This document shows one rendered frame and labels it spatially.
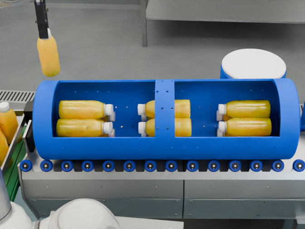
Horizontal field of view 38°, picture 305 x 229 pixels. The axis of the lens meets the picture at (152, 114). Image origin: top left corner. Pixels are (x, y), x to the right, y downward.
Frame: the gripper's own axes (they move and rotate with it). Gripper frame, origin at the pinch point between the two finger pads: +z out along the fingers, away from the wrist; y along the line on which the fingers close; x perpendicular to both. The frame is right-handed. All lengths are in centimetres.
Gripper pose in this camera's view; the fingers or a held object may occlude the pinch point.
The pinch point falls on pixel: (43, 25)
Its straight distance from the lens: 154.1
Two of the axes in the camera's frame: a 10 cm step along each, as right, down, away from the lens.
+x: -9.9, 0.5, -1.5
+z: -0.8, 6.7, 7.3
